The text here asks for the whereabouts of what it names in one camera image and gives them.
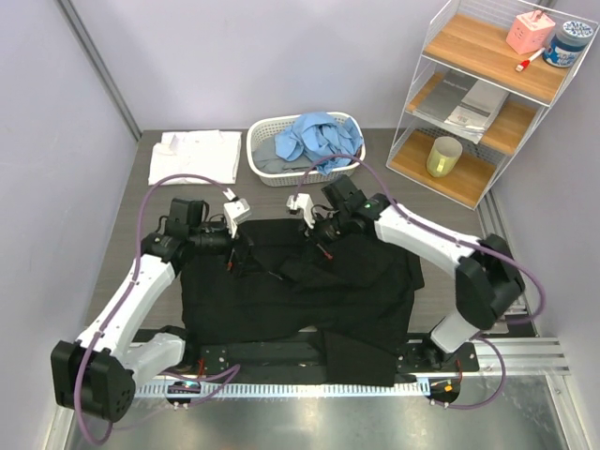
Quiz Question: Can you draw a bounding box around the purple cable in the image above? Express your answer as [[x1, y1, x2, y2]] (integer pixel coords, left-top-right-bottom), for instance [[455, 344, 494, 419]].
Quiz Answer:
[[292, 153, 548, 410], [74, 173, 243, 444]]

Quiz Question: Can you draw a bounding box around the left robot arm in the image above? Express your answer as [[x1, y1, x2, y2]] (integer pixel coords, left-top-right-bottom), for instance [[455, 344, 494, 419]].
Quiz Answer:
[[51, 197, 250, 423]]

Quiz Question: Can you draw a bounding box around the white plastic laundry basket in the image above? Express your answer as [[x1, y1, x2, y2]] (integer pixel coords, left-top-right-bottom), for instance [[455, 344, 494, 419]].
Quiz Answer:
[[246, 112, 366, 188]]

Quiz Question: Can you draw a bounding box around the blue crumpled shirt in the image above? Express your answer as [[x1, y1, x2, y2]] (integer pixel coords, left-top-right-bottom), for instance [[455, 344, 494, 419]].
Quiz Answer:
[[275, 112, 364, 175]]

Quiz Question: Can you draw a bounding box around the white wire wooden shelf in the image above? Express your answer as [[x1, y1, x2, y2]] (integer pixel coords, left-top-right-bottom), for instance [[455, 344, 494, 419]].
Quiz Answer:
[[386, 1, 599, 209]]

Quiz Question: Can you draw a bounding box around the blue patterned jar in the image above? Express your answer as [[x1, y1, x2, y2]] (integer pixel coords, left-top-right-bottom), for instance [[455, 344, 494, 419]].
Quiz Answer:
[[543, 21, 594, 68]]

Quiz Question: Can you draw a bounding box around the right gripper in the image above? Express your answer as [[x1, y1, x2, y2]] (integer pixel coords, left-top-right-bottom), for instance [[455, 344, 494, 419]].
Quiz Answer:
[[299, 209, 352, 263]]

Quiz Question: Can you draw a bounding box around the folded white shirt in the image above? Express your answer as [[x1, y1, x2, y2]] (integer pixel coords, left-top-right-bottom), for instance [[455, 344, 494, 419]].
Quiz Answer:
[[148, 129, 242, 186]]

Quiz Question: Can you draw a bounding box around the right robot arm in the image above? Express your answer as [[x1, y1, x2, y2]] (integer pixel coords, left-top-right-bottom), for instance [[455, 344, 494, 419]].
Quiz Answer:
[[287, 175, 525, 370]]

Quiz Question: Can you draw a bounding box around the white slotted cable duct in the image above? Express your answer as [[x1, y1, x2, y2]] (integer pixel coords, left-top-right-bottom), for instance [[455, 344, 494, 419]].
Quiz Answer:
[[136, 379, 430, 399]]

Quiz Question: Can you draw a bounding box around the white grey booklet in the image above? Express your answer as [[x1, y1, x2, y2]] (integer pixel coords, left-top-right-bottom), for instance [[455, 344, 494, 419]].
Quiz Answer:
[[444, 80, 508, 143]]

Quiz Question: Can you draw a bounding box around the yellow translucent cup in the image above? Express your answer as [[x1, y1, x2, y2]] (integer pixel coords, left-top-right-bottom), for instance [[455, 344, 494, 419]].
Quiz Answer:
[[426, 136, 463, 178]]

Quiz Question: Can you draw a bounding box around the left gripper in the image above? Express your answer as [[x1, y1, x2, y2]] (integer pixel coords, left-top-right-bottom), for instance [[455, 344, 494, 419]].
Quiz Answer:
[[189, 218, 265, 278]]

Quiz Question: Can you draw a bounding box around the pink cube power strip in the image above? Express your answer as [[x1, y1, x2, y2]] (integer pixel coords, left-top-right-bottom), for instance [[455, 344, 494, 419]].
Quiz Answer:
[[505, 9, 556, 54]]

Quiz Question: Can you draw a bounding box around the black long sleeve shirt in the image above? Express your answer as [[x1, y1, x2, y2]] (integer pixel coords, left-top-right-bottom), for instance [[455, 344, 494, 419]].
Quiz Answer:
[[180, 217, 427, 388]]

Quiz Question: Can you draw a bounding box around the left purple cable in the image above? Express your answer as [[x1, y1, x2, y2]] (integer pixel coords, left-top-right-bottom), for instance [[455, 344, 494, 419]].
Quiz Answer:
[[74, 173, 243, 444]]

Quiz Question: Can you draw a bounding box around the grey shirt in basket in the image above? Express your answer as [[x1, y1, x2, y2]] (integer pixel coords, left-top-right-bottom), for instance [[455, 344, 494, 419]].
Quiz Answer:
[[252, 139, 311, 174]]

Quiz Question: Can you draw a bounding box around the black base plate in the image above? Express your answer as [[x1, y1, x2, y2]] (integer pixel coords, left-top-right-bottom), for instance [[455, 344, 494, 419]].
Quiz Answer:
[[174, 331, 480, 387]]

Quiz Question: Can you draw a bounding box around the aluminium frame rail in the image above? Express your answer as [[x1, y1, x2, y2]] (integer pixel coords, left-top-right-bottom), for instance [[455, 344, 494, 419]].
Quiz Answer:
[[474, 337, 570, 376]]

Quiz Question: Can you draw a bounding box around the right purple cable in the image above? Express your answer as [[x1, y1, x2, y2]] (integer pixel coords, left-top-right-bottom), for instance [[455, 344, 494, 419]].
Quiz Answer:
[[292, 153, 548, 410]]

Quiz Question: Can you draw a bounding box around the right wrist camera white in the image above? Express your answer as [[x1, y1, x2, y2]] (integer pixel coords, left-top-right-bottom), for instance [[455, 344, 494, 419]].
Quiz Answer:
[[286, 193, 315, 230]]

